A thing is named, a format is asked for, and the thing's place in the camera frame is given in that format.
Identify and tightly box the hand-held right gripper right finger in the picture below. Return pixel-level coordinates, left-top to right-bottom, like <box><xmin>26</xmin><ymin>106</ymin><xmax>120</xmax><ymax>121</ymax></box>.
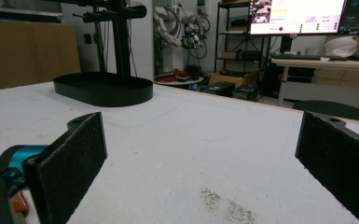
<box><xmin>294</xmin><ymin>110</ymin><xmax>359</xmax><ymax>224</ymax></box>

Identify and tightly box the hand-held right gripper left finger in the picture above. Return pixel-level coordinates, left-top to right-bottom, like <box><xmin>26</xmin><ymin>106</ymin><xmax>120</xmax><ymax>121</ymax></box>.
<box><xmin>22</xmin><ymin>111</ymin><xmax>108</xmax><ymax>224</ymax></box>

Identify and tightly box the black round chair seat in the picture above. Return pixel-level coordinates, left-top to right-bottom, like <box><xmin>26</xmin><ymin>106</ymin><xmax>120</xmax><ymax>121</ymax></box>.
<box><xmin>292</xmin><ymin>100</ymin><xmax>359</xmax><ymax>123</ymax></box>

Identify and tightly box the brown leather piece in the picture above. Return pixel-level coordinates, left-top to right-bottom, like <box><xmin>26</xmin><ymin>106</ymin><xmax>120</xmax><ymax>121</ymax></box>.
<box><xmin>9</xmin><ymin>189</ymin><xmax>32</xmax><ymax>218</ymax></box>

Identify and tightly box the black oval tray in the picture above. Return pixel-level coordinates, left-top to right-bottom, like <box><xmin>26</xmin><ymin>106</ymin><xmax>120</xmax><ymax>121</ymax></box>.
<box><xmin>52</xmin><ymin>71</ymin><xmax>154</xmax><ymax>108</ymax></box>

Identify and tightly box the white desk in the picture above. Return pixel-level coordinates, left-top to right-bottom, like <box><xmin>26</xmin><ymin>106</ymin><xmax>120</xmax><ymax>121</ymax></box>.
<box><xmin>269</xmin><ymin>57</ymin><xmax>359</xmax><ymax>115</ymax></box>

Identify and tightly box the black keyboard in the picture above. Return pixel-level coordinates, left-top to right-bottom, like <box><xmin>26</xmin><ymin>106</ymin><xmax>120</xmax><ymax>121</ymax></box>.
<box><xmin>271</xmin><ymin>53</ymin><xmax>349</xmax><ymax>62</ymax></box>

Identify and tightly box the white bag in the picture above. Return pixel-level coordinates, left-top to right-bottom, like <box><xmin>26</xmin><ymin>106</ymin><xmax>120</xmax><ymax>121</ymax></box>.
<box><xmin>324</xmin><ymin>35</ymin><xmax>358</xmax><ymax>59</ymax></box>

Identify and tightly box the black equipment box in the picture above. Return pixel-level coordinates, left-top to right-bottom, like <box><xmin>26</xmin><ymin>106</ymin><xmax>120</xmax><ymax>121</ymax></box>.
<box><xmin>232</xmin><ymin>84</ymin><xmax>259</xmax><ymax>102</ymax></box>
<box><xmin>200</xmin><ymin>81</ymin><xmax>237</xmax><ymax>98</ymax></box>

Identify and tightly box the brown cardboard sheet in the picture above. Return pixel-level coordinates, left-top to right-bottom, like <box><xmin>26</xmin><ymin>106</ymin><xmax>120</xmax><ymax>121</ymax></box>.
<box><xmin>0</xmin><ymin>19</ymin><xmax>81</xmax><ymax>92</ymax></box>

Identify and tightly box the round white side table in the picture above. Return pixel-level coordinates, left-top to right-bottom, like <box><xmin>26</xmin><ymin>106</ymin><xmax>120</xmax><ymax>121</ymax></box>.
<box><xmin>154</xmin><ymin>76</ymin><xmax>205</xmax><ymax>91</ymax></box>

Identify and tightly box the brown cardboard box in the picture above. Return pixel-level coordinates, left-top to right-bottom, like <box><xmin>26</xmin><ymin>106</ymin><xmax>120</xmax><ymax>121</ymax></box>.
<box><xmin>208</xmin><ymin>72</ymin><xmax>245</xmax><ymax>90</ymax></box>

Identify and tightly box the black metal stand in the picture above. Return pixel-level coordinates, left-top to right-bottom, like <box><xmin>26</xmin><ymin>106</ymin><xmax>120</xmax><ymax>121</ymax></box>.
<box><xmin>54</xmin><ymin>0</ymin><xmax>148</xmax><ymax>78</ymax></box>

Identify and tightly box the lit computer monitor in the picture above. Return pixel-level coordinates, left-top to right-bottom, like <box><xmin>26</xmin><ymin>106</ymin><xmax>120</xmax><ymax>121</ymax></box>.
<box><xmin>249</xmin><ymin>0</ymin><xmax>347</xmax><ymax>35</ymax></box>

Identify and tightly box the black shelf rack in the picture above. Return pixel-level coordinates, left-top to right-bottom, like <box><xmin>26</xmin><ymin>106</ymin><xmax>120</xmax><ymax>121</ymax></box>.
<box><xmin>214</xmin><ymin>0</ymin><xmax>273</xmax><ymax>74</ymax></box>

